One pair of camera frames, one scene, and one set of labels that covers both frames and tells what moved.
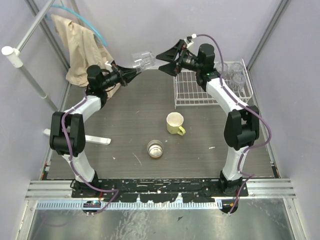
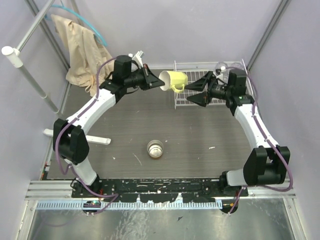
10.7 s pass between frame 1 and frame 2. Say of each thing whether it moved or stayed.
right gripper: moved
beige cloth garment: stayed
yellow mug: moved
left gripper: moved
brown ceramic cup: stayed
